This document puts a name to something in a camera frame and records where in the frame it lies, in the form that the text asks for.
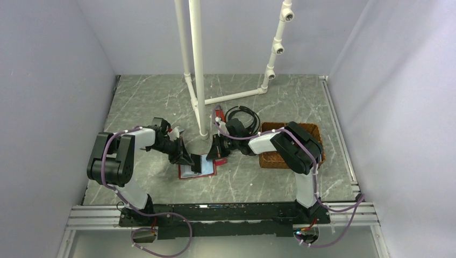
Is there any red card holder wallet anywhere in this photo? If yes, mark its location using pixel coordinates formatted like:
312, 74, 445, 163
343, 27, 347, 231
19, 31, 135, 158
178, 154, 227, 180

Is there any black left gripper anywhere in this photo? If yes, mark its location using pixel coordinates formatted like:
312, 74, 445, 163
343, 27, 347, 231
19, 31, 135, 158
148, 136, 195, 167

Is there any red handled adjustable wrench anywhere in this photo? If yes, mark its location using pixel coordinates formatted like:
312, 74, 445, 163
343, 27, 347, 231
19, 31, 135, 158
215, 106, 226, 123

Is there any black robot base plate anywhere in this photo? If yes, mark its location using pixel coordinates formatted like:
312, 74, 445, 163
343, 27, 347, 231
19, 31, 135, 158
119, 201, 331, 240

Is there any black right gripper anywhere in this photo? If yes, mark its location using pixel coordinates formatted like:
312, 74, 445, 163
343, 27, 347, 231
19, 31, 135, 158
206, 134, 240, 161

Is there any brown woven divided basket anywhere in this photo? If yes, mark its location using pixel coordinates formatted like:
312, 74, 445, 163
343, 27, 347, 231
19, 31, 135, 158
259, 122, 323, 169

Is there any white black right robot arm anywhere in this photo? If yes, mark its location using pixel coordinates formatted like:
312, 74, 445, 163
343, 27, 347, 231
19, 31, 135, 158
206, 118, 323, 223

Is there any white PVC pipe frame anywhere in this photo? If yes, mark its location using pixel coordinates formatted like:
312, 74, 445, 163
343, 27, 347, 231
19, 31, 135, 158
174, 0, 295, 140

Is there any black coiled cable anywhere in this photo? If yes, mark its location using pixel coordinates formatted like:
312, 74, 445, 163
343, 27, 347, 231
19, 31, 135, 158
225, 105, 260, 136

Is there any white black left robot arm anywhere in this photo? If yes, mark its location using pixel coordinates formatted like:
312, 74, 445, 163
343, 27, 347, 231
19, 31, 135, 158
87, 123, 202, 226

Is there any aluminium rail frame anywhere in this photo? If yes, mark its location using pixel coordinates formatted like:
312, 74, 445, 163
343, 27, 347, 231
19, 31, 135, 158
56, 75, 391, 258

